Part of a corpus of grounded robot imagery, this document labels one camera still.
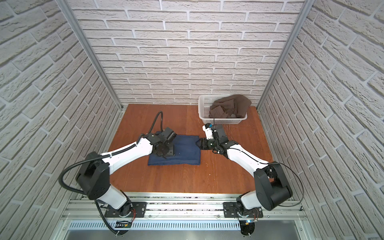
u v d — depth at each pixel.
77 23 0.76
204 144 0.75
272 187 0.43
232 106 1.10
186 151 0.93
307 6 0.69
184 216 0.73
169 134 0.68
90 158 0.44
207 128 0.79
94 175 0.43
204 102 1.18
